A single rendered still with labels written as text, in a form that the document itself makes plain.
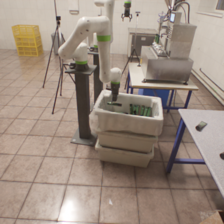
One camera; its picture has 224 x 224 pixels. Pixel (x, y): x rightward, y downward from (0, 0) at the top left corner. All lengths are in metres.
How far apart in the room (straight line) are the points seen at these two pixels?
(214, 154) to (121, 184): 0.96
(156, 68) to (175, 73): 0.22
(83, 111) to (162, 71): 0.98
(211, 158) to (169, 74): 1.08
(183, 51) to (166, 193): 1.44
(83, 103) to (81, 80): 0.27
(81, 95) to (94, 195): 0.99
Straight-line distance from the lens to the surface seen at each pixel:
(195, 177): 2.13
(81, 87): 1.87
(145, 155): 1.83
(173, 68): 2.00
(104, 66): 1.51
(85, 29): 1.34
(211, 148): 1.31
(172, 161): 1.91
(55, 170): 2.02
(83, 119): 2.08
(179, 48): 2.02
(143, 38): 5.15
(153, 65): 1.94
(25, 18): 6.35
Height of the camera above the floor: 1.54
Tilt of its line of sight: 32 degrees down
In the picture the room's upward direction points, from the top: 3 degrees clockwise
